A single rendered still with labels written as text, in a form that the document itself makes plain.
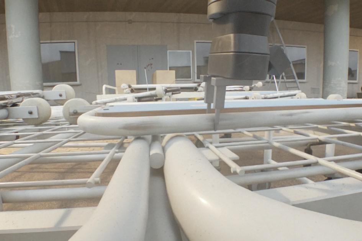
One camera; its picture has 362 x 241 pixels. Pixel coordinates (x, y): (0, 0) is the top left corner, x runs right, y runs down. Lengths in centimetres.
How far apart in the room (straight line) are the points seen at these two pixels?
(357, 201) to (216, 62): 21
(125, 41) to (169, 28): 146
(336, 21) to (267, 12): 650
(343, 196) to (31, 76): 486
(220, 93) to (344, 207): 17
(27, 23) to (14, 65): 89
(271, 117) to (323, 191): 11
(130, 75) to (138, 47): 268
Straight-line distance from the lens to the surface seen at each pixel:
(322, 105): 46
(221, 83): 21
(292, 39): 842
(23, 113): 53
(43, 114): 51
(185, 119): 22
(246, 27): 21
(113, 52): 650
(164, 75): 394
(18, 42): 500
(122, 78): 385
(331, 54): 653
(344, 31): 671
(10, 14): 521
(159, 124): 21
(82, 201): 120
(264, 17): 22
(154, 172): 21
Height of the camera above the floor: 55
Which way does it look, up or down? 7 degrees down
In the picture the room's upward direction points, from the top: 1 degrees counter-clockwise
